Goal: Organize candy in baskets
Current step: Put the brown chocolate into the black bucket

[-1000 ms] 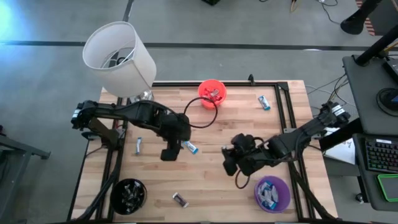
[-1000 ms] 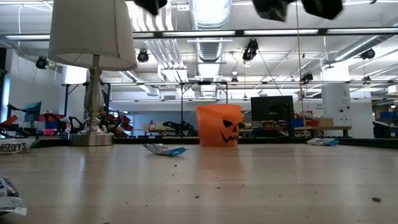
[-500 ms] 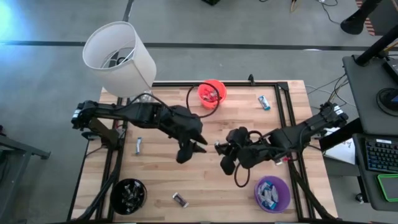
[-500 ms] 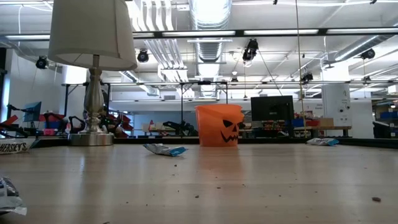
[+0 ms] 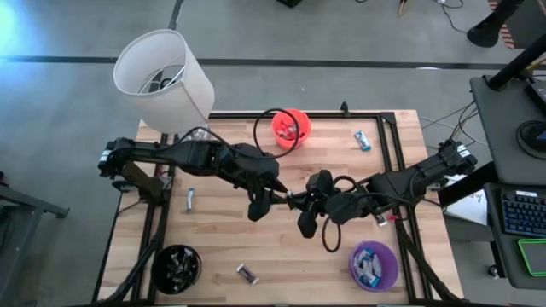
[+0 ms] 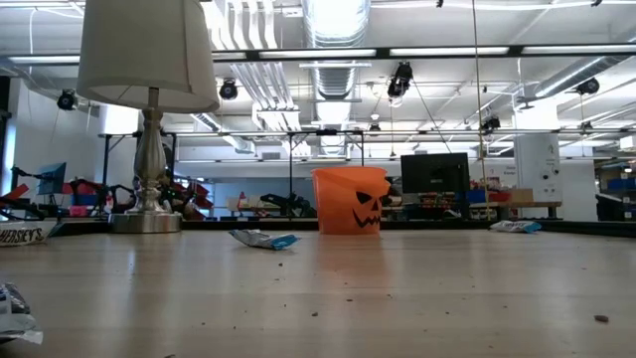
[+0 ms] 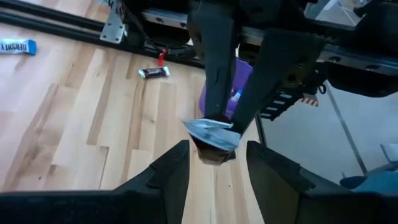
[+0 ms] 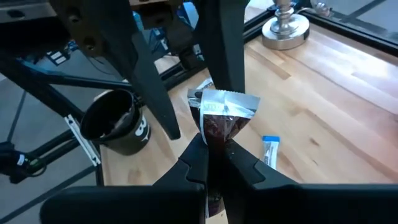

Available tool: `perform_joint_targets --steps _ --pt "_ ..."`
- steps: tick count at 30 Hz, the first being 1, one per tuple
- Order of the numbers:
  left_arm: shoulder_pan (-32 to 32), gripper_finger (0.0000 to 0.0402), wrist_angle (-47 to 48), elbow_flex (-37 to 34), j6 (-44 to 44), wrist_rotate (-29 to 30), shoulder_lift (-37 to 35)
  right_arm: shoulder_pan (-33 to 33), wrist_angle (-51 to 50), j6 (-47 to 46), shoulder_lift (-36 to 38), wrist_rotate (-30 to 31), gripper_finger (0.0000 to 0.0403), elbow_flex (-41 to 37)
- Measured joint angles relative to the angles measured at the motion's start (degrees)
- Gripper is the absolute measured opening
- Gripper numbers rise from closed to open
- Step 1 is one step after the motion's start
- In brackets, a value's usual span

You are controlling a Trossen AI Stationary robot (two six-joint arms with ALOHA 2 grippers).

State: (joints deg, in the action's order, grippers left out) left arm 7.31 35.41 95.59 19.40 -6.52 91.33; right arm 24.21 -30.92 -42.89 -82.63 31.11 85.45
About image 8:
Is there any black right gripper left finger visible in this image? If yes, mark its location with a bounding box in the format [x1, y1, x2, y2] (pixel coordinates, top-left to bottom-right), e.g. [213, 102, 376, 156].
[152, 133, 209, 192]

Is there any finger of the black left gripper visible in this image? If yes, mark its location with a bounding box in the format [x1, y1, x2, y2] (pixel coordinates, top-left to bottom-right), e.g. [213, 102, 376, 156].
[49, 0, 182, 140]
[192, 0, 250, 93]

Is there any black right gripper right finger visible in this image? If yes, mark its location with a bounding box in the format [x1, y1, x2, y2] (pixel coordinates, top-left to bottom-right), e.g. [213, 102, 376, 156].
[219, 138, 299, 224]

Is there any brown Hershey's chocolate candy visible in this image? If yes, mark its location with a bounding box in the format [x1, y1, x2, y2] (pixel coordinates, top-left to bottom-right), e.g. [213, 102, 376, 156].
[187, 88, 261, 218]

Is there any blue white Hershey's candy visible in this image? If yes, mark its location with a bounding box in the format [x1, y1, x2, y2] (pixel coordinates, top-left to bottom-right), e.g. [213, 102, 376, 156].
[261, 135, 281, 170]
[197, 77, 215, 91]

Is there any black plastic bucket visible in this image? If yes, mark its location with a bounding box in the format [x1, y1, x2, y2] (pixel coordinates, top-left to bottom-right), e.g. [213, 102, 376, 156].
[80, 89, 152, 156]

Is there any white shade silver table lamp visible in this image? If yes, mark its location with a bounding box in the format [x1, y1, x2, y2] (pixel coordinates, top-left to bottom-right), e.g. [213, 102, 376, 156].
[261, 0, 312, 50]

